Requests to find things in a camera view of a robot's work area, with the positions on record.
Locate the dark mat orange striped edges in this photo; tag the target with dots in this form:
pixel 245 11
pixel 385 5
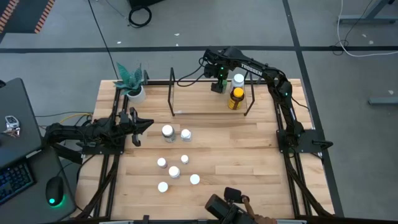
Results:
pixel 25 15

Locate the white medicine bottle white cap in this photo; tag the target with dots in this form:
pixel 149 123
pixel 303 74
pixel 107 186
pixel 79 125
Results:
pixel 173 170
pixel 186 134

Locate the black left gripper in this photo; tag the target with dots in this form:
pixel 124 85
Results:
pixel 126 123

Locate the green plant in white pot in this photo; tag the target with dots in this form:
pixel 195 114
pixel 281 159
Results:
pixel 136 96

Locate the large clear bottle green label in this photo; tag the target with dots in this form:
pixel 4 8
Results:
pixel 168 131

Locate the small bottle pink label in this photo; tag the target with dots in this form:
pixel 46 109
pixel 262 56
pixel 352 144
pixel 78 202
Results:
pixel 161 161

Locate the black handheld camera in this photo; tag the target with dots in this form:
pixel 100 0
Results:
pixel 217 207

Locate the black aluminium table frame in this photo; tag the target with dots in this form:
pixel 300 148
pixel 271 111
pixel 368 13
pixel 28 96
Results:
pixel 157 82

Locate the person's hand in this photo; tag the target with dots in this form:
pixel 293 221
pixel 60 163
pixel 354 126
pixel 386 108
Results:
pixel 264 220

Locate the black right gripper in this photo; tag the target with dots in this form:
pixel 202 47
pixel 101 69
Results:
pixel 217 72

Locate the car key fob with keys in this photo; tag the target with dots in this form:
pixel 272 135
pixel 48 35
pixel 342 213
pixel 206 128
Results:
pixel 12 121

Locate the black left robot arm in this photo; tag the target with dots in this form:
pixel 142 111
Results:
pixel 77 132

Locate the wooden shelf black metal frame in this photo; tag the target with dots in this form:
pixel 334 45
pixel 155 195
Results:
pixel 199 102

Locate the amber bottle yellow cap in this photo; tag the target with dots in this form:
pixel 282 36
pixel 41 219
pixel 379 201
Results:
pixel 237 92

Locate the black computer mouse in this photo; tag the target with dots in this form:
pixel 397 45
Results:
pixel 54 189

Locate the dark grey desk top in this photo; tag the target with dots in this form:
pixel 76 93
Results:
pixel 37 214

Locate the grey metal desk frame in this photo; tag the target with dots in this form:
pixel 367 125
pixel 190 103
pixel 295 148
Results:
pixel 367 19

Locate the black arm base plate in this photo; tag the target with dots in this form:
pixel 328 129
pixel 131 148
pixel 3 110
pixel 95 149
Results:
pixel 102 151
pixel 312 141

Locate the grey metal floor bar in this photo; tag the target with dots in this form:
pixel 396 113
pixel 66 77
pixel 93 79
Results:
pixel 385 100

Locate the orange pill bottle white cap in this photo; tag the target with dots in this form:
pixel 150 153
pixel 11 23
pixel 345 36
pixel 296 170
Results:
pixel 162 186
pixel 195 179

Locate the black box on floor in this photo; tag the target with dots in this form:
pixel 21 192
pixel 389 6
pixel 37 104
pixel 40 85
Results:
pixel 143 2

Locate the black backlit keyboard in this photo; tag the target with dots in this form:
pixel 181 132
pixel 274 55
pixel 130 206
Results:
pixel 14 180

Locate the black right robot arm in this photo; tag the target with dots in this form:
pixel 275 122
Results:
pixel 255 69

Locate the tall white bottle white cap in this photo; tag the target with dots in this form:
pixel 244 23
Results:
pixel 238 79

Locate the small white printed-cap bottle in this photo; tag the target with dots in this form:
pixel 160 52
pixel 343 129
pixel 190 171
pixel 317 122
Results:
pixel 184 159

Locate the black raised desk panel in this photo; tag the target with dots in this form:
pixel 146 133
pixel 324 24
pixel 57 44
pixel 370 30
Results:
pixel 18 99

